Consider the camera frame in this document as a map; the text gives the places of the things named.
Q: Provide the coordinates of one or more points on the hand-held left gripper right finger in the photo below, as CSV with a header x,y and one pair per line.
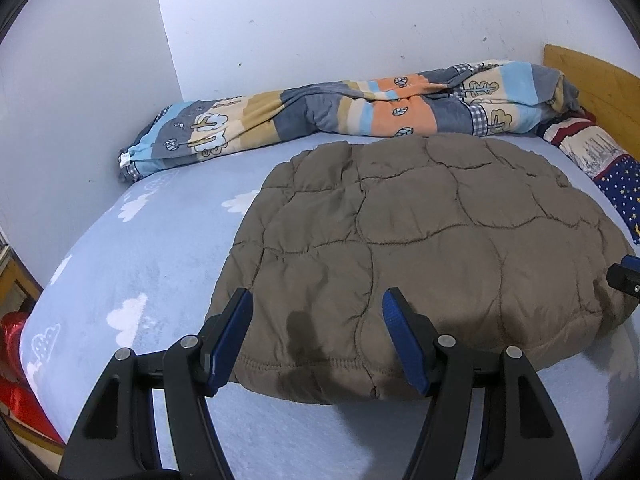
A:
x,y
405,350

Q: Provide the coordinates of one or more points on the olive quilted hooded jacket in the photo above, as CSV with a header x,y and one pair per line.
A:
x,y
425,240

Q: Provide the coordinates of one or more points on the wooden headboard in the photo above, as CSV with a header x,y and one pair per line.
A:
x,y
600,80

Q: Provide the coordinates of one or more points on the red plastic object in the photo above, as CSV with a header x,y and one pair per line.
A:
x,y
22,375

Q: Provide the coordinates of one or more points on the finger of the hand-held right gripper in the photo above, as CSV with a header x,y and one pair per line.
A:
x,y
625,277

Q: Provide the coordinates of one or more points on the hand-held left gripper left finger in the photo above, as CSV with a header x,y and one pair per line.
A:
x,y
229,345

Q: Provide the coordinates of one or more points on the wooden bedside furniture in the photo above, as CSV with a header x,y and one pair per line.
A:
x,y
17,280

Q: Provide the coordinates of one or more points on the light blue cloud bed sheet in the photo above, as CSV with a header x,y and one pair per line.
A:
x,y
150,270

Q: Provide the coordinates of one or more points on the patchwork printed blanket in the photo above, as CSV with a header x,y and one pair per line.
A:
x,y
310,110

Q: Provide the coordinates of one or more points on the navy star printed pillow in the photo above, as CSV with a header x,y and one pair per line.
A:
x,y
620,180

